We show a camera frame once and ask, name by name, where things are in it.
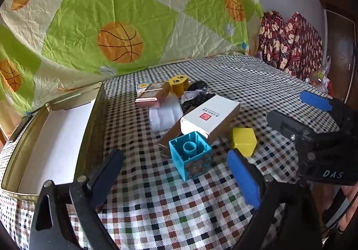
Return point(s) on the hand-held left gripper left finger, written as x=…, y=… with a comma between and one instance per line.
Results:
x=107, y=174

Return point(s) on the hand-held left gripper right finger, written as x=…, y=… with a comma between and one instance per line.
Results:
x=243, y=177

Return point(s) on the yellow emoji toy block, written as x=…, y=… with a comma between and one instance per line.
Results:
x=179, y=86

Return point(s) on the plastic bag with toys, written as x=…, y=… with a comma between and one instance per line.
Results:
x=321, y=76

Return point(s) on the red patterned cloth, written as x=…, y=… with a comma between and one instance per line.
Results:
x=291, y=43

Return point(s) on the white and gold cardboard box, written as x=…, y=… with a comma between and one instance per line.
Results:
x=207, y=118

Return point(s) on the dark wooden door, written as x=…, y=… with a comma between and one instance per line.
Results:
x=341, y=43

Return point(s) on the gold tin box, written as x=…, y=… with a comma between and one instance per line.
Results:
x=92, y=132

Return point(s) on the plain yellow toy block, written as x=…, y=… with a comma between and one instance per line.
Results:
x=243, y=142

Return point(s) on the person's right hand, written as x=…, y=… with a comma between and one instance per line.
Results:
x=351, y=196

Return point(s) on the teal toy block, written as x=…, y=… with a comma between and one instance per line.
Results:
x=193, y=166

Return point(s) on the white paper liner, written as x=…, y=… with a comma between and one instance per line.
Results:
x=56, y=141

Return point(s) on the checkered tablecloth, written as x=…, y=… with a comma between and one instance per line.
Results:
x=167, y=210

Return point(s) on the translucent plastic box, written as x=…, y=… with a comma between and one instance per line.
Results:
x=165, y=115

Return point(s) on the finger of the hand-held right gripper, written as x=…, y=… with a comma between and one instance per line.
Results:
x=285, y=124
x=314, y=100

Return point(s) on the rose gold box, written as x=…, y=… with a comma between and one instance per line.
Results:
x=152, y=96

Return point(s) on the basketball print blanket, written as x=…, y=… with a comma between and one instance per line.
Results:
x=112, y=1

